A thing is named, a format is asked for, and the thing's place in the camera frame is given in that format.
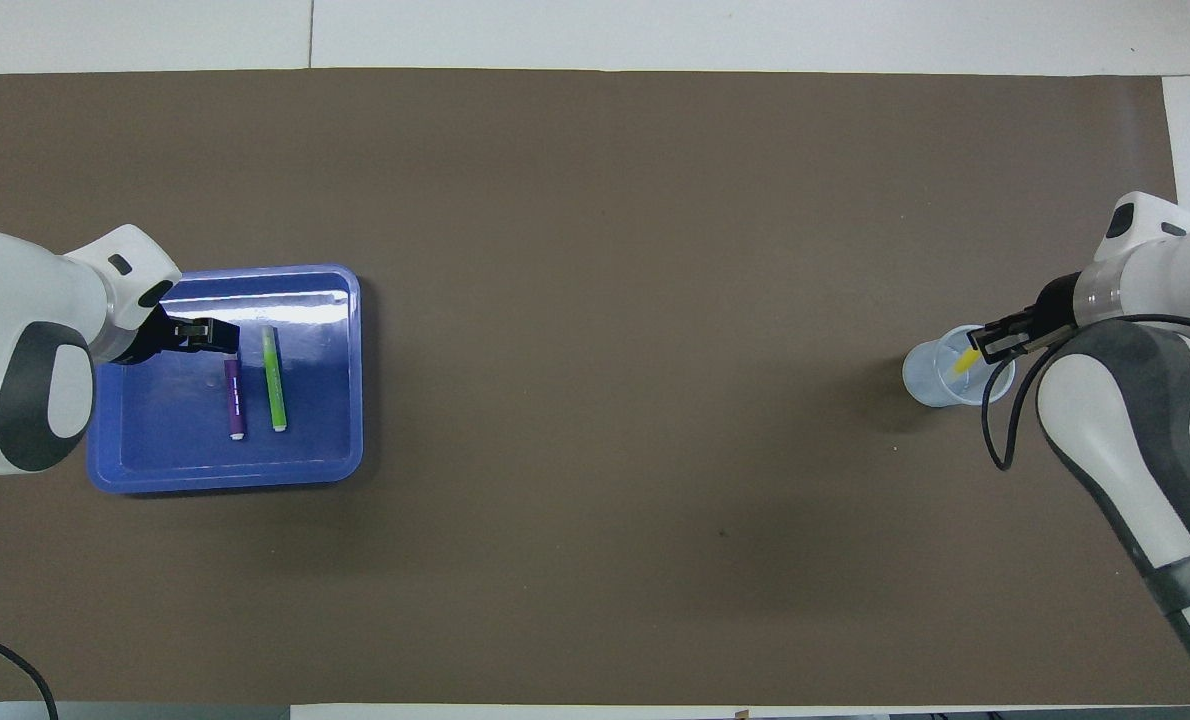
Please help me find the blue plastic tray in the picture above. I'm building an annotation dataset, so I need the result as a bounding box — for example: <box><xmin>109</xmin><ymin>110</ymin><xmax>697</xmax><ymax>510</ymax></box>
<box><xmin>87</xmin><ymin>264</ymin><xmax>364</xmax><ymax>496</ymax></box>

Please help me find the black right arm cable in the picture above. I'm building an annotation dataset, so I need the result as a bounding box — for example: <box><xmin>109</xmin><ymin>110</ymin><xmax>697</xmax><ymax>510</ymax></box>
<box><xmin>981</xmin><ymin>314</ymin><xmax>1190</xmax><ymax>472</ymax></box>

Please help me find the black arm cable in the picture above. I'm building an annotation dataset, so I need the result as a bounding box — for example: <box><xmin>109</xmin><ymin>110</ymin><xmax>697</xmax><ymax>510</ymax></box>
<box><xmin>981</xmin><ymin>314</ymin><xmax>1190</xmax><ymax>472</ymax></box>
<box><xmin>0</xmin><ymin>624</ymin><xmax>60</xmax><ymax>720</ymax></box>

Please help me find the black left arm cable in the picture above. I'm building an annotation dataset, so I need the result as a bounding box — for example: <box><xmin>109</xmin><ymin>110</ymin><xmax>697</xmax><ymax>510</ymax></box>
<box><xmin>0</xmin><ymin>624</ymin><xmax>60</xmax><ymax>720</ymax></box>

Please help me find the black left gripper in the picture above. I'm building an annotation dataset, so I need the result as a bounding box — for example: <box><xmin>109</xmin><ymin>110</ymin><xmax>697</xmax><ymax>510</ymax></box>
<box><xmin>115</xmin><ymin>304</ymin><xmax>242</xmax><ymax>367</ymax></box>

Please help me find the green marker pen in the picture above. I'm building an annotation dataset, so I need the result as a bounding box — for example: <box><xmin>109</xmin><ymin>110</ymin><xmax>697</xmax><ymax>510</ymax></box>
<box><xmin>260</xmin><ymin>325</ymin><xmax>289</xmax><ymax>434</ymax></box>

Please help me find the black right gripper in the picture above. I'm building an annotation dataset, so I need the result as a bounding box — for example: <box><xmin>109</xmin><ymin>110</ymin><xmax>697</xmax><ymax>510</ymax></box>
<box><xmin>967</xmin><ymin>271</ymin><xmax>1082</xmax><ymax>364</ymax></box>

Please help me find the translucent plastic cup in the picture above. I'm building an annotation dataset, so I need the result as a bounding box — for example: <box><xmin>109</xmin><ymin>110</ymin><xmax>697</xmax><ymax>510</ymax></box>
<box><xmin>901</xmin><ymin>324</ymin><xmax>1017</xmax><ymax>409</ymax></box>

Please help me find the purple marker pen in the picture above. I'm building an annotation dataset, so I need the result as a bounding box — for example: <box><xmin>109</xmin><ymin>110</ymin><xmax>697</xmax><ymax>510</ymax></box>
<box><xmin>223</xmin><ymin>358</ymin><xmax>248</xmax><ymax>442</ymax></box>

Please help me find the brown table mat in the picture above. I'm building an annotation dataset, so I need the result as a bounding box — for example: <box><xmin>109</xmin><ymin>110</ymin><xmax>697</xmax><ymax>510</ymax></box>
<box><xmin>0</xmin><ymin>67</ymin><xmax>1190</xmax><ymax>708</ymax></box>

